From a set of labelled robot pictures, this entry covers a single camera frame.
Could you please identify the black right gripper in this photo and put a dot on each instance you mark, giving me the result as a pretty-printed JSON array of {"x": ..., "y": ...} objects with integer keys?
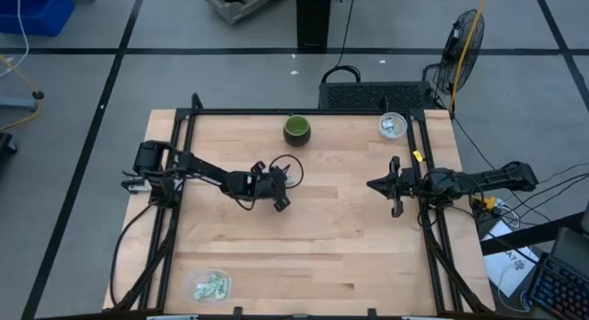
[{"x": 405, "y": 183}]

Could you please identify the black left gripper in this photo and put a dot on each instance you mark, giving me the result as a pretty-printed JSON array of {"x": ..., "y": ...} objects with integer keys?
[{"x": 267, "y": 186}]

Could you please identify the printed pale green paper scrap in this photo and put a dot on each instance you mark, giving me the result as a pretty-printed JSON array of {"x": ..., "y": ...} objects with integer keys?
[{"x": 290, "y": 178}]

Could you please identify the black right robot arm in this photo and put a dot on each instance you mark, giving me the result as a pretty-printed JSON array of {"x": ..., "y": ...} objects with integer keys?
[{"x": 501, "y": 175}]

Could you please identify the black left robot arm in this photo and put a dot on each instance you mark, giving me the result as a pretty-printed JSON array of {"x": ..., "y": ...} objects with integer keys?
[{"x": 202, "y": 166}]

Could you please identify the blue plastic bin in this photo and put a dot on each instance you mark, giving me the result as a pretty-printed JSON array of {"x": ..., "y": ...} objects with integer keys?
[{"x": 37, "y": 12}]

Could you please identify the yellow tag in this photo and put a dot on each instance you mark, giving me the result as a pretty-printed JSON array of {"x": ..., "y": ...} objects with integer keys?
[{"x": 418, "y": 156}]

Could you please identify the dark green round cup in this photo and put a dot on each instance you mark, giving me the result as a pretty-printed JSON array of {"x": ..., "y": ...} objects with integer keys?
[{"x": 296, "y": 130}]

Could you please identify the black computer case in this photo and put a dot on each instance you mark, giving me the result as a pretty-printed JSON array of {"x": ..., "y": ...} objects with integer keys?
[{"x": 368, "y": 95}]

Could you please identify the black floor fan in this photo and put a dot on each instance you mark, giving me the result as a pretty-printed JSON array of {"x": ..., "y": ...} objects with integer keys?
[{"x": 448, "y": 67}]

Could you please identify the white paper sheet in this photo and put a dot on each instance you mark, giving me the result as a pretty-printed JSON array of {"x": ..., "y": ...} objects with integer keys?
[{"x": 506, "y": 269}]

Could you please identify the black desk edge beam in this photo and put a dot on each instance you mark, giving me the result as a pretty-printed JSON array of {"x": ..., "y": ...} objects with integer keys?
[{"x": 529, "y": 235}]

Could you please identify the black rectangular pillar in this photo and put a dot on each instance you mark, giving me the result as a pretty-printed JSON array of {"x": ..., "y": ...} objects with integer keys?
[{"x": 314, "y": 16}]

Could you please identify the backlit black keyboard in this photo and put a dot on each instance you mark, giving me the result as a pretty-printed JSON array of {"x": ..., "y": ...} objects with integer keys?
[{"x": 561, "y": 288}]

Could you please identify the black round stand foot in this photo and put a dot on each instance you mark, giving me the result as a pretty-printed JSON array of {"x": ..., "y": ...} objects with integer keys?
[{"x": 38, "y": 95}]

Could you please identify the grey stand base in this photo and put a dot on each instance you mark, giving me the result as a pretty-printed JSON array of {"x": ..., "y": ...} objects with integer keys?
[{"x": 18, "y": 104}]

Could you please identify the black floor object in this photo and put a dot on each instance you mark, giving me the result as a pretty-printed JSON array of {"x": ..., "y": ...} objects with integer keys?
[{"x": 7, "y": 143}]

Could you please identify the black aluminium table frame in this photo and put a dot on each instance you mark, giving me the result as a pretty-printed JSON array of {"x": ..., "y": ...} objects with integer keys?
[{"x": 299, "y": 111}]

